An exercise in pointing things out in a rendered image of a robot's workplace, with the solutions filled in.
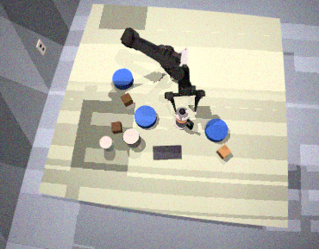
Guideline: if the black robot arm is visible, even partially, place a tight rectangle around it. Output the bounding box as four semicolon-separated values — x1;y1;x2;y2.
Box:
121;28;197;96

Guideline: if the blue cylinder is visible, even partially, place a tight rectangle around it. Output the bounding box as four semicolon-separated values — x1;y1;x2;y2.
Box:
134;105;157;128
204;119;228;142
112;68;134;90

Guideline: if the brown block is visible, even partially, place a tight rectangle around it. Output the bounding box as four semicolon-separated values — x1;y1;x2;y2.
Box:
121;93;134;107
216;145;231;159
111;121;122;134

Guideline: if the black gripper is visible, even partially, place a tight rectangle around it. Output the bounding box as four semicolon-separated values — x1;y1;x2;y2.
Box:
165;78;206;113

